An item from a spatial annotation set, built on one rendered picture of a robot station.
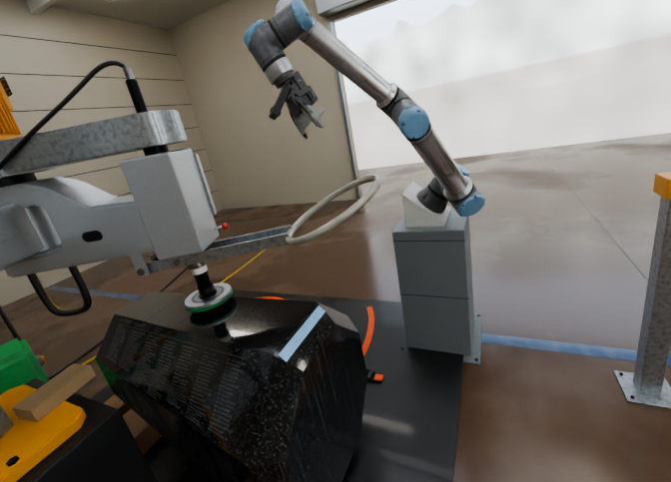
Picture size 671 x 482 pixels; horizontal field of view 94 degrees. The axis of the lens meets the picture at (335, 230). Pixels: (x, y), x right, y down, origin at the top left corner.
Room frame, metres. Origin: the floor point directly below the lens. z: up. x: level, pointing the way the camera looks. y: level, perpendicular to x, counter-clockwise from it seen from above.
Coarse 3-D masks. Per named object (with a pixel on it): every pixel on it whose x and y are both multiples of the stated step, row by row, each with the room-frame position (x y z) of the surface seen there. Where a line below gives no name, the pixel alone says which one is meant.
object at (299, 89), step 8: (296, 72) 1.16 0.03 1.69; (280, 80) 1.12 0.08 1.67; (288, 80) 1.14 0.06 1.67; (296, 80) 1.15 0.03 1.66; (296, 88) 1.15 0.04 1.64; (304, 88) 1.13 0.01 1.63; (288, 96) 1.14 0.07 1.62; (296, 96) 1.12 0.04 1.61; (304, 96) 1.14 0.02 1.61; (312, 96) 1.15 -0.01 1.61; (288, 104) 1.15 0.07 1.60; (296, 104) 1.11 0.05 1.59; (312, 104) 1.14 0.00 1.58; (296, 112) 1.14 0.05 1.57
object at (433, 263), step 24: (456, 216) 1.79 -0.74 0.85; (408, 240) 1.70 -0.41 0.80; (432, 240) 1.63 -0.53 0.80; (456, 240) 1.57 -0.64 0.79; (408, 264) 1.70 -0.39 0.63; (432, 264) 1.64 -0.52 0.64; (456, 264) 1.58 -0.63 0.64; (408, 288) 1.71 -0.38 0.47; (432, 288) 1.65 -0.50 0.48; (456, 288) 1.58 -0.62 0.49; (408, 312) 1.72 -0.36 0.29; (432, 312) 1.65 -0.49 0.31; (456, 312) 1.59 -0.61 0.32; (408, 336) 1.73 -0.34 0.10; (432, 336) 1.66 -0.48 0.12; (456, 336) 1.59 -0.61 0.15; (480, 336) 1.70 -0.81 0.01
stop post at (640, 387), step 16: (656, 176) 1.20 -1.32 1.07; (656, 192) 1.18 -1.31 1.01; (656, 240) 1.17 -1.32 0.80; (656, 256) 1.15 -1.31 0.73; (656, 272) 1.13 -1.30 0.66; (656, 288) 1.12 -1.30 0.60; (656, 304) 1.11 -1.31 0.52; (656, 320) 1.11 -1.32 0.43; (640, 336) 1.18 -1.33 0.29; (656, 336) 1.11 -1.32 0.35; (640, 352) 1.16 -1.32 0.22; (656, 352) 1.10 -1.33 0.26; (640, 368) 1.14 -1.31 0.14; (656, 368) 1.10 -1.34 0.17; (624, 384) 1.18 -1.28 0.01; (640, 384) 1.12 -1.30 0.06; (656, 384) 1.09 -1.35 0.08; (640, 400) 1.08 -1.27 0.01; (656, 400) 1.07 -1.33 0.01
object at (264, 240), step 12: (276, 228) 1.41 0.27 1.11; (288, 228) 1.40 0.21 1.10; (228, 240) 1.41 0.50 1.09; (240, 240) 1.41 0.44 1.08; (252, 240) 1.40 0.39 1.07; (264, 240) 1.29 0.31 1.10; (276, 240) 1.29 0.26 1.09; (204, 252) 1.30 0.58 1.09; (216, 252) 1.30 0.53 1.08; (228, 252) 1.30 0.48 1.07; (240, 252) 1.30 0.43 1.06; (156, 264) 1.31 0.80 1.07; (168, 264) 1.31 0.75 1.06; (180, 264) 1.31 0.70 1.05
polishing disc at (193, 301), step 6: (222, 282) 1.46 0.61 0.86; (216, 288) 1.41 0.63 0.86; (222, 288) 1.39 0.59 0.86; (228, 288) 1.38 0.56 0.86; (192, 294) 1.39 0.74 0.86; (198, 294) 1.38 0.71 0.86; (216, 294) 1.34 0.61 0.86; (222, 294) 1.33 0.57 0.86; (228, 294) 1.34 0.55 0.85; (186, 300) 1.34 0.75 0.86; (192, 300) 1.33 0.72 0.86; (198, 300) 1.32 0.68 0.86; (204, 300) 1.30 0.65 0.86; (210, 300) 1.29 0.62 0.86; (216, 300) 1.28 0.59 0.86; (186, 306) 1.30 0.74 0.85; (192, 306) 1.27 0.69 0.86; (198, 306) 1.26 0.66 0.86; (204, 306) 1.26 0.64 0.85
